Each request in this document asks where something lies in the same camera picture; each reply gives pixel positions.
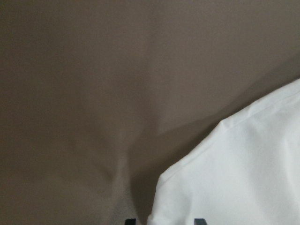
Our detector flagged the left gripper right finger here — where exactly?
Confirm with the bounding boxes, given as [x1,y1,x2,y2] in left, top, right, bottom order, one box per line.
[194,218,207,225]

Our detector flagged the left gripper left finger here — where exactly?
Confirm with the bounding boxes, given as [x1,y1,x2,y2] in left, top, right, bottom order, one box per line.
[124,218,136,225]

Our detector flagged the white printed t-shirt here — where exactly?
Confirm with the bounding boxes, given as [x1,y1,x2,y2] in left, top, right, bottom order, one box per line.
[147,80,300,225]

